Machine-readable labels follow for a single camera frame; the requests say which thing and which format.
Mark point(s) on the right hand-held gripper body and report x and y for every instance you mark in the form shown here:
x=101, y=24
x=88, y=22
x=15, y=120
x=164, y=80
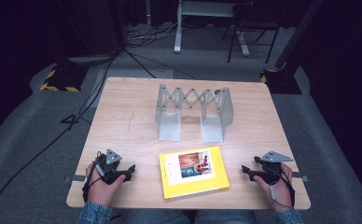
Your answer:
x=271, y=172

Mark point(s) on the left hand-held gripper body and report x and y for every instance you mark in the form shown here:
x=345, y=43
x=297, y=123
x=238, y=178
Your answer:
x=111, y=166

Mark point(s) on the person's right hand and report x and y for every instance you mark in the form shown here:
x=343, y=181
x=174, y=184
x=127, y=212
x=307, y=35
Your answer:
x=280, y=194

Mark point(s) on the person's left hand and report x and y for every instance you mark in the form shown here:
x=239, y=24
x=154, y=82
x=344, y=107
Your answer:
x=100, y=193

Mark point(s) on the yellow book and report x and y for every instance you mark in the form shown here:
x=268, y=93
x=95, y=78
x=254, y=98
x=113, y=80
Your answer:
x=197, y=186

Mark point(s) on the grey metal expandable book rack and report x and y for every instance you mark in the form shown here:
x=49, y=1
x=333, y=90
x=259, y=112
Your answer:
x=169, y=127

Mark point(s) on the black yellow striped stand base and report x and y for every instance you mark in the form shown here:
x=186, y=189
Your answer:
x=62, y=79
x=283, y=82

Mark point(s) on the grey slanted pole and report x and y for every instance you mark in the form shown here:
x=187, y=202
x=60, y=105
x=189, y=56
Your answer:
x=297, y=34

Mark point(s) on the black chair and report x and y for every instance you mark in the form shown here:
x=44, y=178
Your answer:
x=253, y=25

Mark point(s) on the grey table bracket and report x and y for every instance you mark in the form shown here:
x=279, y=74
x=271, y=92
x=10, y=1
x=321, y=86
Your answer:
x=76, y=179
x=301, y=176

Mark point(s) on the white desk frame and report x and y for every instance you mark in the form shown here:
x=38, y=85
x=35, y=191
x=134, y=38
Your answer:
x=178, y=37

